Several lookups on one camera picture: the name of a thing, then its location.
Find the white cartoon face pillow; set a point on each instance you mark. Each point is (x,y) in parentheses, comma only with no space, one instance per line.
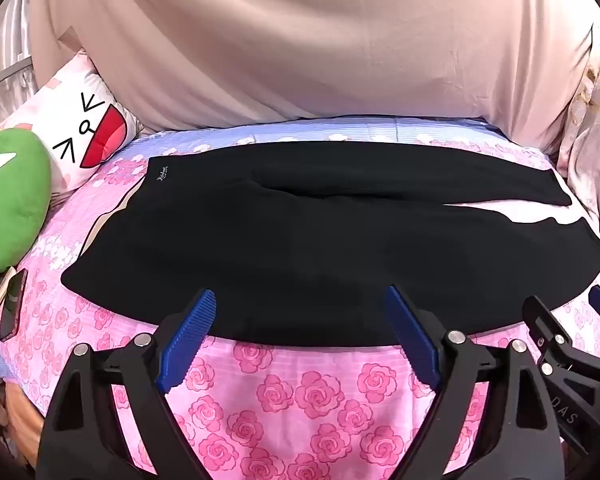
(80,125)

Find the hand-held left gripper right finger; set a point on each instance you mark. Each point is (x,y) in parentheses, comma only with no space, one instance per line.
(414,341)

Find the black pants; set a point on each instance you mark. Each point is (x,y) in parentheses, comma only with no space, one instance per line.
(300,245)

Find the dark smartphone with pink case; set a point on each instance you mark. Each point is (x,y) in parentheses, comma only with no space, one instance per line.
(14,302)

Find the smartphone with beige case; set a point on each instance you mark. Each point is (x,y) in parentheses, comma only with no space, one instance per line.
(1,296)

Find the white sheer curtain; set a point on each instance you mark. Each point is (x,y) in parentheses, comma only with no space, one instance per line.
(5,50)

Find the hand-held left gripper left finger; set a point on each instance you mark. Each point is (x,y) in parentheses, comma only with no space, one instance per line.
(186,340)

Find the pink floral bed sheet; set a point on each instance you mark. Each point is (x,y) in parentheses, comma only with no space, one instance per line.
(300,400)

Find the beige blanket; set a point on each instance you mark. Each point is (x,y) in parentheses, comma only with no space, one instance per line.
(300,40)

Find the pale floral curtain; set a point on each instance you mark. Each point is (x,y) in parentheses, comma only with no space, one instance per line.
(592,160)

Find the green plush pillow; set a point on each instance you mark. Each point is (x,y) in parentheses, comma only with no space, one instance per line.
(12,195)

